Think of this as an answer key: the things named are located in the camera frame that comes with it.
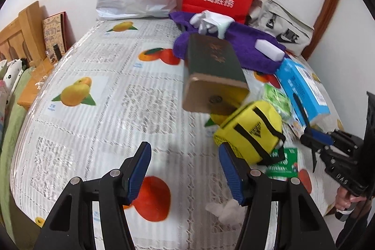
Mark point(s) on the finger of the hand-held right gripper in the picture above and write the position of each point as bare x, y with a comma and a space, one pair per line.
320, 138
301, 112

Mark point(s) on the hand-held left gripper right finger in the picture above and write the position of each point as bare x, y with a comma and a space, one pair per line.
231, 176

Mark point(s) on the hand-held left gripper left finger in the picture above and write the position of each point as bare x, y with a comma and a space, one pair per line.
137, 176

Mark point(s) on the citrus print white packet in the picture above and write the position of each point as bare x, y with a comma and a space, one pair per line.
296, 128

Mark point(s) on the blue tissue pack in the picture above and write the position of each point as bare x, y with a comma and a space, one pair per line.
307, 83

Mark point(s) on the person's right hand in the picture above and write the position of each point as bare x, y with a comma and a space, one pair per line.
342, 200

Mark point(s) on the light green wipes packet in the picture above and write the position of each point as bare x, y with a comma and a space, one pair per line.
277, 99

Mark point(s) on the crumpled white tissue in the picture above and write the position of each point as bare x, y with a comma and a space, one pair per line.
225, 210

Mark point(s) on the dark green wet wipes packet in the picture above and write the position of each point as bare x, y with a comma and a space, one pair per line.
285, 166

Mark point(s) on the person's dark clothing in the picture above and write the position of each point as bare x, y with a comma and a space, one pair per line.
363, 223

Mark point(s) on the white sponge block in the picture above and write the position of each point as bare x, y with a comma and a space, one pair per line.
269, 49

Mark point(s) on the purple towel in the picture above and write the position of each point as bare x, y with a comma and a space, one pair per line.
249, 45

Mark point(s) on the fruit print table cover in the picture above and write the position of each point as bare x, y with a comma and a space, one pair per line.
117, 91

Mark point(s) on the grey crossbody bag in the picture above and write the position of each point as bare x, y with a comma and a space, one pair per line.
282, 23

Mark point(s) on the dark green gold box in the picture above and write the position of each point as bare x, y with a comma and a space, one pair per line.
214, 62

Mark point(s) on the white glove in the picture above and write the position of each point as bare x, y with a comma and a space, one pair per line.
212, 21

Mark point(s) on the green blanket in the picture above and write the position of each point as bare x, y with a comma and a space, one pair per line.
11, 150

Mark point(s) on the wooden bedside cabinet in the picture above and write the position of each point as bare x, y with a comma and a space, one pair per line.
32, 89

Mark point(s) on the polka dot pillow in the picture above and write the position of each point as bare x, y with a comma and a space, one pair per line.
11, 74

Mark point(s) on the illustrated book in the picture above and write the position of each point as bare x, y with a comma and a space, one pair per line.
54, 30

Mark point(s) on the wooden headboard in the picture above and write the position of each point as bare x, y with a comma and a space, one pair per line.
20, 30

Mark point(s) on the wooden door frame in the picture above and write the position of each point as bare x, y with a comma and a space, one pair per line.
331, 12

